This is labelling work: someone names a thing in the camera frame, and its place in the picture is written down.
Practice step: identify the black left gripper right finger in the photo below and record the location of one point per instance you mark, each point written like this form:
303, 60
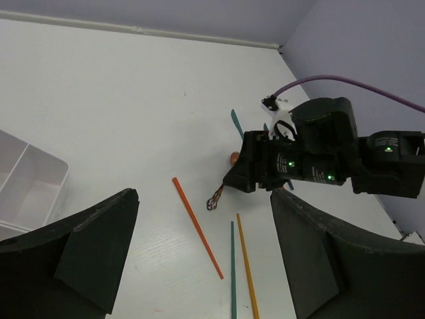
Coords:
337, 270

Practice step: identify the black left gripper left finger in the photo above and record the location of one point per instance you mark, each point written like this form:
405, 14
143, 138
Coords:
71, 268

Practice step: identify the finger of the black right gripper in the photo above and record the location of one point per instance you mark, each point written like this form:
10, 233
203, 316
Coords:
242, 176

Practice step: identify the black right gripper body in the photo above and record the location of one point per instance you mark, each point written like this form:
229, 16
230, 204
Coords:
322, 147

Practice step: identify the iridescent ornate spoon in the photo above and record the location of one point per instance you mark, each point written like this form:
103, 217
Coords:
213, 201

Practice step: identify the teal chopstick right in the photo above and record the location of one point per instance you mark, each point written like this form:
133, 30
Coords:
236, 123

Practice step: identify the teal chopstick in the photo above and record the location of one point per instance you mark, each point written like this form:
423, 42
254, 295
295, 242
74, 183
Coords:
233, 273
236, 123

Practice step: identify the orange chopstick left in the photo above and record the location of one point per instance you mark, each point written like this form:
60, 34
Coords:
197, 226

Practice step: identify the yellow chopstick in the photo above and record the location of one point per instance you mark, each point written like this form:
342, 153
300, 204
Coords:
254, 304

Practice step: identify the white divided utensil container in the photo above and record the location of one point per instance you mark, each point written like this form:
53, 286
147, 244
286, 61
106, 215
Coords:
33, 186

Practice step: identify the teal chopstick centre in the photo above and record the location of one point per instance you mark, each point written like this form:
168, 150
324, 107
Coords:
233, 273

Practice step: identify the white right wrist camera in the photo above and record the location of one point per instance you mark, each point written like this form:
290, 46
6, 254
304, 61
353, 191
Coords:
281, 125

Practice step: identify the aluminium table edge rail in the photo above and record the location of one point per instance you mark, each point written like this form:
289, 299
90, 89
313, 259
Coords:
81, 24

